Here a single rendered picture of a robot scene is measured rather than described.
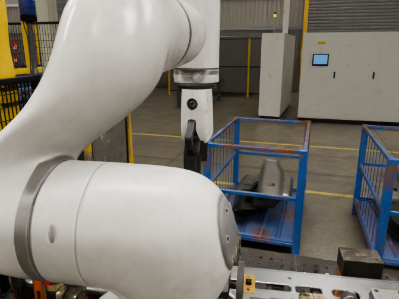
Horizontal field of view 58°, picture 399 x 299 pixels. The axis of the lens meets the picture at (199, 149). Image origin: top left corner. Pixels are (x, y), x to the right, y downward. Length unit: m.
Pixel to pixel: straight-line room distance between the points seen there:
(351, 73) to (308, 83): 0.91
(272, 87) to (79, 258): 8.51
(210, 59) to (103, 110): 0.39
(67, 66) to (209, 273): 0.18
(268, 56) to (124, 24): 8.43
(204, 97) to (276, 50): 8.04
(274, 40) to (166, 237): 8.48
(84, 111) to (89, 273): 0.12
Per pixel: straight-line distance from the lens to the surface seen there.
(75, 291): 1.07
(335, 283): 1.20
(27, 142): 0.29
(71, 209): 0.27
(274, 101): 8.75
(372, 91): 8.83
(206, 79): 0.65
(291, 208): 3.67
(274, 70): 8.69
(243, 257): 1.82
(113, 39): 0.28
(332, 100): 8.76
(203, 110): 0.64
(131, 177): 0.27
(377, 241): 2.97
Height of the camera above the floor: 1.67
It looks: 16 degrees down
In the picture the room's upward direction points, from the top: straight up
